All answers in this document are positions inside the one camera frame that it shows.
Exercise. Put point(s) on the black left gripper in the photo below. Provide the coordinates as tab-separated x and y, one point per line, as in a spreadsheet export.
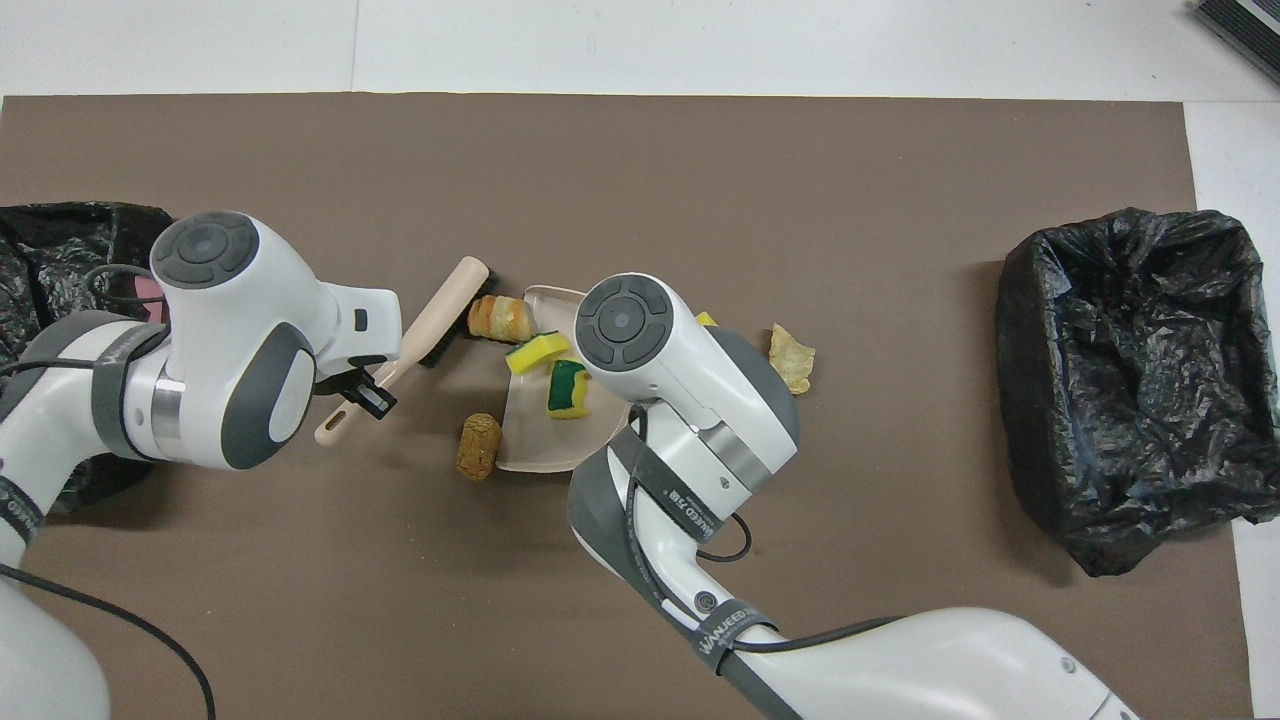
350	377

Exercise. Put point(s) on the brown bread chunk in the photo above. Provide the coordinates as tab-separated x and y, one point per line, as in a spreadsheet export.
479	447

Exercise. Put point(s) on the beige hand brush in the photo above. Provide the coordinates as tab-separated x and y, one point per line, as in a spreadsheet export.
445	305

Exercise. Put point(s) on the long striped croissant piece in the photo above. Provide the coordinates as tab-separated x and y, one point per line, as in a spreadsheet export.
502	318

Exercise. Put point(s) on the beige plastic dustpan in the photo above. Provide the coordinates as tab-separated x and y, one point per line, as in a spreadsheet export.
535	440

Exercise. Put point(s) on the wedge green yellow sponge piece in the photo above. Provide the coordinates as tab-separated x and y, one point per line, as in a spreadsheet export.
537	352

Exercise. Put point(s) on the notched green yellow sponge piece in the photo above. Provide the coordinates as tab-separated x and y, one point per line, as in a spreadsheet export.
568	392

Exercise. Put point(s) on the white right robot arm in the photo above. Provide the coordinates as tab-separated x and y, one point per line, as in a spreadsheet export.
680	370

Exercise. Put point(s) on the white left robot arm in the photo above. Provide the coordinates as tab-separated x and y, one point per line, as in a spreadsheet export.
230	330

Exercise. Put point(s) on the pink bin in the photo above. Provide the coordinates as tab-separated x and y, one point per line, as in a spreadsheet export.
148	290

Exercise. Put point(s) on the black trash bag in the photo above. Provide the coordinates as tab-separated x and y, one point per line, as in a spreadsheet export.
1150	400
45	250

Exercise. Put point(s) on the brown table mat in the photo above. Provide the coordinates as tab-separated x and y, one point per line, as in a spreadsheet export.
800	200

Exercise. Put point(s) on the dark ribbed vent panel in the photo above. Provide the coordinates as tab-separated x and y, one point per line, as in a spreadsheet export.
1245	25

